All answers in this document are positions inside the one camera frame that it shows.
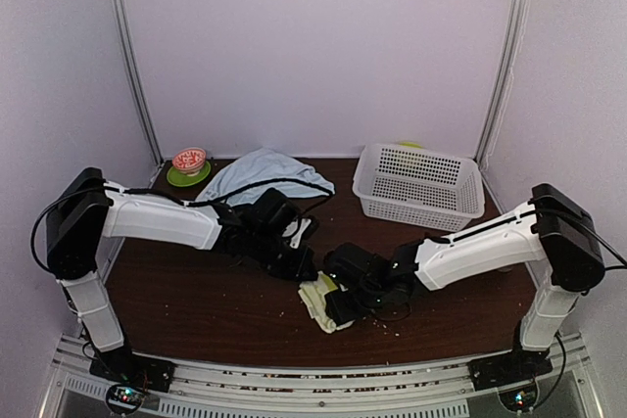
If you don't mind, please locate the aluminium frame post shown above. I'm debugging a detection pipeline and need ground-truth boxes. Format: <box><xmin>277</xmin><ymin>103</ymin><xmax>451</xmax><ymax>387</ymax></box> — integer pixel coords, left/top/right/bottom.
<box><xmin>474</xmin><ymin>0</ymin><xmax>529</xmax><ymax>171</ymax></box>
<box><xmin>111</xmin><ymin>0</ymin><xmax>165</xmax><ymax>166</ymax></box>

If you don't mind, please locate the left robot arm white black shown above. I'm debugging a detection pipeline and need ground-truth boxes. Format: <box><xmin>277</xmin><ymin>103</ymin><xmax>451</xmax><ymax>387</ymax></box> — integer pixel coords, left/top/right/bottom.
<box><xmin>44</xmin><ymin>167</ymin><xmax>317</xmax><ymax>383</ymax></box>

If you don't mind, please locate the lime green bowl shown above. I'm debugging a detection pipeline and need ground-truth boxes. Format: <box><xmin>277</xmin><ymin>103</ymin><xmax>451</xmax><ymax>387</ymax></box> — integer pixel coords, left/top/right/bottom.
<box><xmin>398</xmin><ymin>141</ymin><xmax>423</xmax><ymax>149</ymax></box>

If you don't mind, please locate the front aluminium rail panel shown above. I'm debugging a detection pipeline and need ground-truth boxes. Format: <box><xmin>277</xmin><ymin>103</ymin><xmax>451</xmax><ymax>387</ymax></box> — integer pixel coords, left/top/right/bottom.
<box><xmin>36</xmin><ymin>334</ymin><xmax>606</xmax><ymax>418</ymax></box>

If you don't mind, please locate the left aluminium frame post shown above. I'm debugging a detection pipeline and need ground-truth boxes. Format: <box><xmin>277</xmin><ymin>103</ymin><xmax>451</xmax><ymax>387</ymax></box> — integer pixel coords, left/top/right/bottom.
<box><xmin>111</xmin><ymin>0</ymin><xmax>165</xmax><ymax>166</ymax></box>

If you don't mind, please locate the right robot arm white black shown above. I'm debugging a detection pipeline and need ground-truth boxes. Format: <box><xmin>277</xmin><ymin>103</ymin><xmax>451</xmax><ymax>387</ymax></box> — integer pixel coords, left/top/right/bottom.
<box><xmin>323</xmin><ymin>183</ymin><xmax>605</xmax><ymax>381</ymax></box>

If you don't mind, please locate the green plate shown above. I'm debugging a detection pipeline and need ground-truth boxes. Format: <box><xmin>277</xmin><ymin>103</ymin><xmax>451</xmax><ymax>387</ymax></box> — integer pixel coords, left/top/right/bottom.
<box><xmin>167</xmin><ymin>161</ymin><xmax>212</xmax><ymax>188</ymax></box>

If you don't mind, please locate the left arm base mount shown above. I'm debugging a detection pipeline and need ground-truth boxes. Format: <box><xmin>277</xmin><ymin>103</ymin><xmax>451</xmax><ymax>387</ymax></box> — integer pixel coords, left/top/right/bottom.
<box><xmin>89</xmin><ymin>344</ymin><xmax>175</xmax><ymax>417</ymax></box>

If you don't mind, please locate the right aluminium frame post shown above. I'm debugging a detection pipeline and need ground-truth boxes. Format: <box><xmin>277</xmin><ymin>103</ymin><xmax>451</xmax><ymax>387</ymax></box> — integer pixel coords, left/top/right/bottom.
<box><xmin>474</xmin><ymin>0</ymin><xmax>529</xmax><ymax>171</ymax></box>

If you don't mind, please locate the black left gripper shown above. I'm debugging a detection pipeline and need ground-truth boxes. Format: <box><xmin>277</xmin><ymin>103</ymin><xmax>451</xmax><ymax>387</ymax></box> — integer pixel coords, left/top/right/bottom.
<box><xmin>249</xmin><ymin>229</ymin><xmax>318</xmax><ymax>283</ymax></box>

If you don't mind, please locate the black braided left cable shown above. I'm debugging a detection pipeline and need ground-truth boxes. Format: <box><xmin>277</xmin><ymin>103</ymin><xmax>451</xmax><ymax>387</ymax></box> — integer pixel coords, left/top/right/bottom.
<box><xmin>29</xmin><ymin>176</ymin><xmax>339</xmax><ymax>275</ymax></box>

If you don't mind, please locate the light blue towel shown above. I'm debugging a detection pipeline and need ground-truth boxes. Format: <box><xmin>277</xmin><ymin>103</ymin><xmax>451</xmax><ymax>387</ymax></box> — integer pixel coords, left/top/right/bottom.
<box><xmin>196</xmin><ymin>148</ymin><xmax>335</xmax><ymax>206</ymax></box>

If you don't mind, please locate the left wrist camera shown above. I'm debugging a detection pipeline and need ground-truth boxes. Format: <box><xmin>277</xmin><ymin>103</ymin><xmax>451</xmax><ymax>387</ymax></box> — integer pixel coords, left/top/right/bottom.
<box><xmin>283</xmin><ymin>216</ymin><xmax>319</xmax><ymax>249</ymax></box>

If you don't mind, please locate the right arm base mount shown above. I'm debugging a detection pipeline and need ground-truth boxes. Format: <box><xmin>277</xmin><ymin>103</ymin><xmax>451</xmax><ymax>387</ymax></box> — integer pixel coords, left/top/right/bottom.
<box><xmin>467</xmin><ymin>335</ymin><xmax>567</xmax><ymax>415</ymax></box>

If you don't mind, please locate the red patterned ceramic bowl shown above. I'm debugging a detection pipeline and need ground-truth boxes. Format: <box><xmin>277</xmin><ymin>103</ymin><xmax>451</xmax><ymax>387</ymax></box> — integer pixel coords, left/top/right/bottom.
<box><xmin>172</xmin><ymin>148</ymin><xmax>207</xmax><ymax>175</ymax></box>

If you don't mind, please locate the green crocodile pattern towel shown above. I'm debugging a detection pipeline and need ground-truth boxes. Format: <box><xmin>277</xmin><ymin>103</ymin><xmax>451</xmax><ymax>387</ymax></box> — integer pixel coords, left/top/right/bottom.
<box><xmin>298</xmin><ymin>270</ymin><xmax>355</xmax><ymax>334</ymax></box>

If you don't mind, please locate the white perforated plastic basket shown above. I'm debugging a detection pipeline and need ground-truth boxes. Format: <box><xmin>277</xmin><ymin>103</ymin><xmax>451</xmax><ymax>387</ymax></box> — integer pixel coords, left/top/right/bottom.
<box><xmin>352</xmin><ymin>144</ymin><xmax>485</xmax><ymax>232</ymax></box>

